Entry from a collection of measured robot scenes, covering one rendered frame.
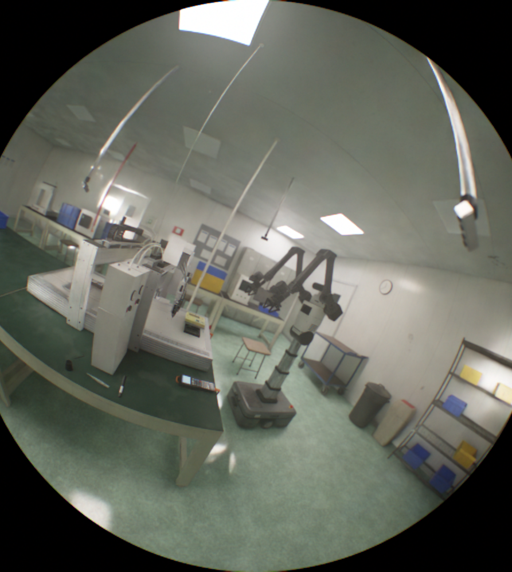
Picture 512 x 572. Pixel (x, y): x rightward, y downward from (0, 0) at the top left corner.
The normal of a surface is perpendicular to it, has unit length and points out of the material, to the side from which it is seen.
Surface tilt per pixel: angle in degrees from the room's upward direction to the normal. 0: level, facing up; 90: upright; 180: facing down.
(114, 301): 90
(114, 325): 90
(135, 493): 0
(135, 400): 0
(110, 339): 90
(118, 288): 90
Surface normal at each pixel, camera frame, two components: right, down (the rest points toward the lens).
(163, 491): 0.41, -0.91
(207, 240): 0.27, 0.18
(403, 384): -0.87, -0.37
